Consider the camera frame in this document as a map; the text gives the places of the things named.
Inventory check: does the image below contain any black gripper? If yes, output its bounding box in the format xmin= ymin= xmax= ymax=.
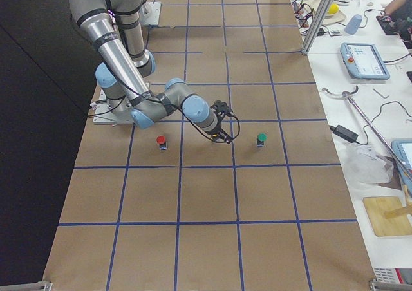
xmin=206 ymin=123 xmax=232 ymax=144

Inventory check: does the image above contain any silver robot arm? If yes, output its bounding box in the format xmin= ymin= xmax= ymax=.
xmin=69 ymin=0 xmax=234 ymax=144

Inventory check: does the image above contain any green push button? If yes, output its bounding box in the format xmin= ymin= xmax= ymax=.
xmin=256 ymin=133 xmax=267 ymax=148

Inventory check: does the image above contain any red push button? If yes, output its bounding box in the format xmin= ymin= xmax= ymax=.
xmin=156 ymin=135 xmax=168 ymax=151

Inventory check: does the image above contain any black power adapter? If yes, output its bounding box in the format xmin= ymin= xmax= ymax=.
xmin=333 ymin=125 xmax=358 ymax=143

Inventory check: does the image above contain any metal cane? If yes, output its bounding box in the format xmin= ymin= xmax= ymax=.
xmin=321 ymin=85 xmax=411 ymax=180

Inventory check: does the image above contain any clear plastic bag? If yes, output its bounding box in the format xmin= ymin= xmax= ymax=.
xmin=344 ymin=144 xmax=394 ymax=184

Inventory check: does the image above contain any blue teach pendant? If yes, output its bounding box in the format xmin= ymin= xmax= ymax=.
xmin=391 ymin=139 xmax=412 ymax=194
xmin=340 ymin=43 xmax=390 ymax=80

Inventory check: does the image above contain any beige tray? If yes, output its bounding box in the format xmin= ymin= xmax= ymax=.
xmin=304 ymin=0 xmax=346 ymax=25

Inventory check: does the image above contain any wooden cutting board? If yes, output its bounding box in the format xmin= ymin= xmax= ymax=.
xmin=363 ymin=196 xmax=411 ymax=237

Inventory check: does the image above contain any yellow lemon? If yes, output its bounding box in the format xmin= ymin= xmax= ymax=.
xmin=327 ymin=3 xmax=339 ymax=15

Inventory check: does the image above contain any blue plastic cup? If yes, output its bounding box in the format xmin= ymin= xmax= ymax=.
xmin=344 ymin=14 xmax=363 ymax=35

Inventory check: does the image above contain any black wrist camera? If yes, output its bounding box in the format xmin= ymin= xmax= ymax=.
xmin=211 ymin=100 xmax=235 ymax=118

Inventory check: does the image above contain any aluminium frame post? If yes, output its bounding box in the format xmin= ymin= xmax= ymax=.
xmin=301 ymin=0 xmax=333 ymax=55

